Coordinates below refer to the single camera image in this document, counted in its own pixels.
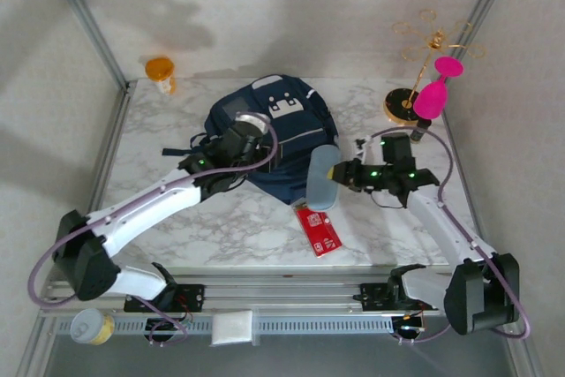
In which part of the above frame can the pink wine glass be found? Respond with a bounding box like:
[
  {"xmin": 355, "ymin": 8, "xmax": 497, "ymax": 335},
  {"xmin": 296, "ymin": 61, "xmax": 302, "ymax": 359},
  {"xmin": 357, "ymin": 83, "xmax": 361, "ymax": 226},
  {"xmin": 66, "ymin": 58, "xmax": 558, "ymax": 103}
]
[{"xmin": 412, "ymin": 55, "xmax": 465, "ymax": 120}]

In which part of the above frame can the red packet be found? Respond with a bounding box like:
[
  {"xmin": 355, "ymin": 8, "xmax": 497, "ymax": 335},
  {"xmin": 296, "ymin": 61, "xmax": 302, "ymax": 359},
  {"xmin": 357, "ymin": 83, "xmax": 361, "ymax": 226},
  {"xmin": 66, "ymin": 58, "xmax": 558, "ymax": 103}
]
[{"xmin": 294, "ymin": 202, "xmax": 343, "ymax": 259}]

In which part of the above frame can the grey-blue pencil case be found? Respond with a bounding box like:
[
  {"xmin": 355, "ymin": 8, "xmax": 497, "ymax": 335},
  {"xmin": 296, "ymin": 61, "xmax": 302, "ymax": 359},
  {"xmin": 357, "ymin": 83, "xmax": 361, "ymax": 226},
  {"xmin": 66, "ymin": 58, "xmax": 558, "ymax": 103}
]
[{"xmin": 307, "ymin": 143, "xmax": 343, "ymax": 213}]

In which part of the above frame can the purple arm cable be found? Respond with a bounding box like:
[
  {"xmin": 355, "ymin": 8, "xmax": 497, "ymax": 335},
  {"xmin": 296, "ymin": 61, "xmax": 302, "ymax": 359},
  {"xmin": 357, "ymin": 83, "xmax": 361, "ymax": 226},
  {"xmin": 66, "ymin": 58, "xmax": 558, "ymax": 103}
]
[
  {"xmin": 27, "ymin": 112, "xmax": 281, "ymax": 348},
  {"xmin": 364, "ymin": 126, "xmax": 532, "ymax": 347}
]

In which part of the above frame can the tin can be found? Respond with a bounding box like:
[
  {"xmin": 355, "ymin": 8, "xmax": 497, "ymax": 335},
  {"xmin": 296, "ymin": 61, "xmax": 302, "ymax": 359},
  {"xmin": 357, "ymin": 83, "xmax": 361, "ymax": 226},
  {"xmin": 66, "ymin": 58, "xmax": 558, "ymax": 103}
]
[{"xmin": 70, "ymin": 308, "xmax": 116, "ymax": 346}]

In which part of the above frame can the white packet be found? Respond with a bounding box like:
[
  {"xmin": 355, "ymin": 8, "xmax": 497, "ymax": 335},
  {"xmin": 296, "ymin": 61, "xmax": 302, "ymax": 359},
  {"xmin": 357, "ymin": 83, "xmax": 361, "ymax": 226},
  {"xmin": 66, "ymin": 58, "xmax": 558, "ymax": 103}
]
[{"xmin": 210, "ymin": 309, "xmax": 260, "ymax": 347}]

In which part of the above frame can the orange pill bottle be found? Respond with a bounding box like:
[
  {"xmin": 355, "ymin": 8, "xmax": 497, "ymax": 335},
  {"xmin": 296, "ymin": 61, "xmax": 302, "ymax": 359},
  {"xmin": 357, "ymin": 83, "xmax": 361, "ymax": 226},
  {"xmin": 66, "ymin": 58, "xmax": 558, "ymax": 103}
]
[{"xmin": 145, "ymin": 57, "xmax": 177, "ymax": 95}]

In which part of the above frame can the navy blue backpack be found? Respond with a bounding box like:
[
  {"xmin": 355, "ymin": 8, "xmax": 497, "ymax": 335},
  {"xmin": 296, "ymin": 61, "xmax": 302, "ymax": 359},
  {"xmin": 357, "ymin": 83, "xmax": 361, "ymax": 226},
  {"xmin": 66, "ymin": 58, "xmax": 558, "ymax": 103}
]
[{"xmin": 162, "ymin": 72, "xmax": 341, "ymax": 207}]

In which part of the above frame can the gold wire glass rack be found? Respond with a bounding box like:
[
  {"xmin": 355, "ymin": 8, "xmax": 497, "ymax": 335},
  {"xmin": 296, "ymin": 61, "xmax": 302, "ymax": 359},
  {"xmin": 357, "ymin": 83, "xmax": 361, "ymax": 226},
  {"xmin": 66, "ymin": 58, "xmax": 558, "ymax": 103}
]
[{"xmin": 382, "ymin": 8, "xmax": 486, "ymax": 127}]

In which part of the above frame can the grey slotted cable duct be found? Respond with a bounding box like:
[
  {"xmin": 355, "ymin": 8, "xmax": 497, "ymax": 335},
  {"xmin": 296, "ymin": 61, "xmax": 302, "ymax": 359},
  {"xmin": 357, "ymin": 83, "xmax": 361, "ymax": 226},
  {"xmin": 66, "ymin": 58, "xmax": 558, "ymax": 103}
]
[{"xmin": 55, "ymin": 314, "xmax": 398, "ymax": 337}]

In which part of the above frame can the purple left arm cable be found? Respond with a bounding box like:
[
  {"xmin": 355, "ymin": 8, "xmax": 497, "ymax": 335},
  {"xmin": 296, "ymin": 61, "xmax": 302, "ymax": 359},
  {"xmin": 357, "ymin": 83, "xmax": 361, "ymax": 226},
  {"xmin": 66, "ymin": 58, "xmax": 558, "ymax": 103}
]
[{"xmin": 27, "ymin": 112, "xmax": 281, "ymax": 348}]

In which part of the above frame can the aluminium side rail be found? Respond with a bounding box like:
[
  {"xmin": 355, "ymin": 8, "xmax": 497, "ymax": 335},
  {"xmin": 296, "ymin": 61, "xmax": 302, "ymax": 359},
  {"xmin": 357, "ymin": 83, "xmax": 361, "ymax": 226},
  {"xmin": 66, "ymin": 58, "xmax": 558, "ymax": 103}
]
[
  {"xmin": 65, "ymin": 83, "xmax": 136, "ymax": 276},
  {"xmin": 441, "ymin": 109, "xmax": 498, "ymax": 279}
]

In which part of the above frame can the spice bottle with dark lid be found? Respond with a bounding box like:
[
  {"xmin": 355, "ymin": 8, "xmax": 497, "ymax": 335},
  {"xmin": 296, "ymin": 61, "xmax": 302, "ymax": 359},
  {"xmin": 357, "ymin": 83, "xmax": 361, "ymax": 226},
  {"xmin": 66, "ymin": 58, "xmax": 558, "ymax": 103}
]
[{"xmin": 409, "ymin": 118, "xmax": 433, "ymax": 143}]

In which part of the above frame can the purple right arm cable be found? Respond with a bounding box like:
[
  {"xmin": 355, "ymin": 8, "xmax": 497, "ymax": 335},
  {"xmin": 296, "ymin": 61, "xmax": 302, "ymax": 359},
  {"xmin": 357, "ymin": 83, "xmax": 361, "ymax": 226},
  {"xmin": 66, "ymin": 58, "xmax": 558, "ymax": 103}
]
[{"xmin": 364, "ymin": 126, "xmax": 532, "ymax": 347}]

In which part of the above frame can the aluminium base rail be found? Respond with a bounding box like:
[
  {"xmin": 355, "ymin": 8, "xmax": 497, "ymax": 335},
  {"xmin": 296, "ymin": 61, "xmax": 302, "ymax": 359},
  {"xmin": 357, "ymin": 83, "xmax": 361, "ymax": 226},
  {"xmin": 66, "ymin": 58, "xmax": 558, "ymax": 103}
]
[{"xmin": 38, "ymin": 271, "xmax": 524, "ymax": 320}]

